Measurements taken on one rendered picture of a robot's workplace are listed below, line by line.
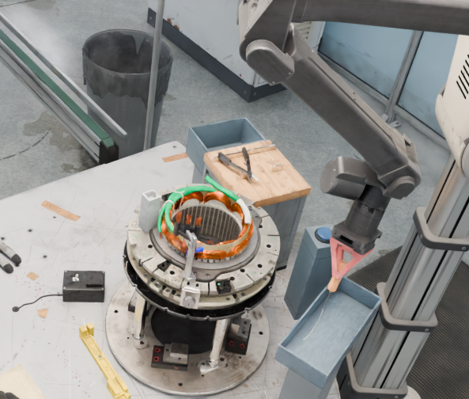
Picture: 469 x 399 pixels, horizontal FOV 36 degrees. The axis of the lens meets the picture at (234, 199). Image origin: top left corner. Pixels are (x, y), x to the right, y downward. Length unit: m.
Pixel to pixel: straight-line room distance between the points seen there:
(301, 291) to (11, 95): 2.43
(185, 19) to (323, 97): 3.22
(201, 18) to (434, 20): 3.20
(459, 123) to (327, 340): 0.49
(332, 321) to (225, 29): 2.67
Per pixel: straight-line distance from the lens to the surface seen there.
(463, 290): 3.23
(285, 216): 1.75
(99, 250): 1.88
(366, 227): 1.26
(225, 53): 3.99
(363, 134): 1.11
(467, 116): 1.33
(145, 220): 1.46
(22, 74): 2.65
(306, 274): 1.69
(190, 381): 1.61
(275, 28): 0.92
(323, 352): 1.44
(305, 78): 1.00
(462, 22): 0.98
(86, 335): 1.68
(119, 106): 3.08
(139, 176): 2.11
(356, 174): 1.20
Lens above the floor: 2.12
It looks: 40 degrees down
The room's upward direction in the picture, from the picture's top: 12 degrees clockwise
